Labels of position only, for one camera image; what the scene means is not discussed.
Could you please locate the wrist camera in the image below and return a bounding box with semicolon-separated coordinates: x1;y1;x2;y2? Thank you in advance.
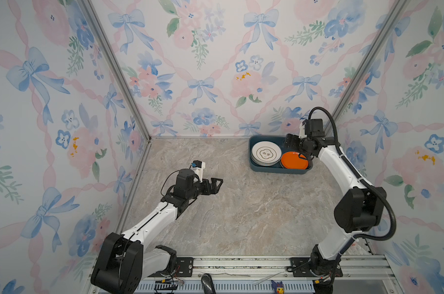
299;121;306;138
190;160;206;182

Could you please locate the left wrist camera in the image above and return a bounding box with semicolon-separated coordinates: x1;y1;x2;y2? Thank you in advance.
190;160;206;182

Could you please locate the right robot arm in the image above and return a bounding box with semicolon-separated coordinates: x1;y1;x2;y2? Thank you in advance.
284;119;384;276

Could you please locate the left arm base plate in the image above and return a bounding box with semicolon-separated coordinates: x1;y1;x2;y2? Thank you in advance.
171;257;195;278

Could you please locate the black computer mouse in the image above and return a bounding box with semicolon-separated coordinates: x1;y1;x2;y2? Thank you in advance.
201;273;216;294

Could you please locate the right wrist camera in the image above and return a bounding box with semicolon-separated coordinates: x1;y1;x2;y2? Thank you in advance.
299;121;306;138

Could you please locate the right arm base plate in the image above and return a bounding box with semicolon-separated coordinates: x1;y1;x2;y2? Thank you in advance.
286;257;343;278

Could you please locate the small blue toy figure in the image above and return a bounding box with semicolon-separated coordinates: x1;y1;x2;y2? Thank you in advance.
271;280;285;294

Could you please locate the aluminium rail frame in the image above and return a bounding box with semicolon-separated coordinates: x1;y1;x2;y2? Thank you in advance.
80;249;403;294

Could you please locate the white plate flower outline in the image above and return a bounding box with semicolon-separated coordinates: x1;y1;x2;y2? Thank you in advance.
251;141;283;167

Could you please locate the orange plate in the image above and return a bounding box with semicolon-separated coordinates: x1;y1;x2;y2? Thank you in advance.
280;151;309;170

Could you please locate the teal plastic bin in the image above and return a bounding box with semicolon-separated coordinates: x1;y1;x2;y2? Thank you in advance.
248;135;313;175

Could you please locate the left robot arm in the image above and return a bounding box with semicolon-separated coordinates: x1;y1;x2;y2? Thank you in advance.
90;162;223;294

